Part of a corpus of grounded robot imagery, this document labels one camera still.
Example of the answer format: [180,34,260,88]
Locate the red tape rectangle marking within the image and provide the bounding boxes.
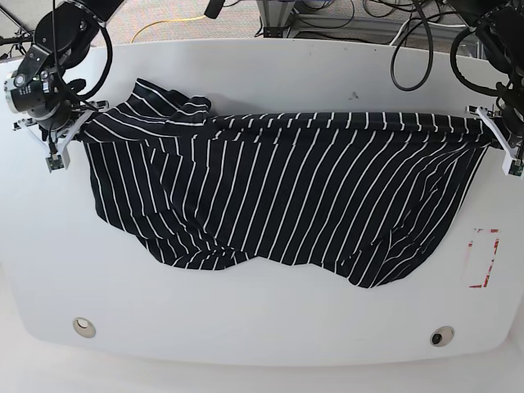
[463,228,501,289]

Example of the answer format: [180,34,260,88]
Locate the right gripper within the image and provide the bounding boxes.
[3,71,109,168]

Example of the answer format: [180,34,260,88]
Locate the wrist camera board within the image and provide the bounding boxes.
[508,160,524,178]
[46,154,65,173]

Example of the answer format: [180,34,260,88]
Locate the black tripod legs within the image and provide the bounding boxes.
[1,6,34,62]

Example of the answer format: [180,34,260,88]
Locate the right table cable grommet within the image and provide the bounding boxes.
[430,326,454,347]

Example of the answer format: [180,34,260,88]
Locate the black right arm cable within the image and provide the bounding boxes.
[38,0,114,156]

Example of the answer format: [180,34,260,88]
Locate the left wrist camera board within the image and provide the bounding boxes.
[508,160,524,178]

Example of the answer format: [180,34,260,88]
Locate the yellow floor cable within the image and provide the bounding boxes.
[130,15,206,44]

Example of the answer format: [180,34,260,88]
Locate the table cable grommet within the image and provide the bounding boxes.
[73,318,96,339]
[430,326,454,347]

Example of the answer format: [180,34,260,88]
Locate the aluminium frame stand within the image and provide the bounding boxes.
[256,0,296,38]

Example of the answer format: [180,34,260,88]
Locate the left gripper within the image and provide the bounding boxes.
[466,82,523,175]

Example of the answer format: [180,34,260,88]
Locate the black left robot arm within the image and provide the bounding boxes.
[449,1,523,178]

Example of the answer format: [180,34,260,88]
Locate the left table cable grommet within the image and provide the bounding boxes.
[73,318,96,339]

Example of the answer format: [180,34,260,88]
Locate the black white striped T-shirt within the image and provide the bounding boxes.
[79,79,491,288]

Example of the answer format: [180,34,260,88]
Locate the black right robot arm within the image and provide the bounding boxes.
[3,0,123,171]

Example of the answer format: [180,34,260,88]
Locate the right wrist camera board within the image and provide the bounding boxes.
[46,154,65,173]

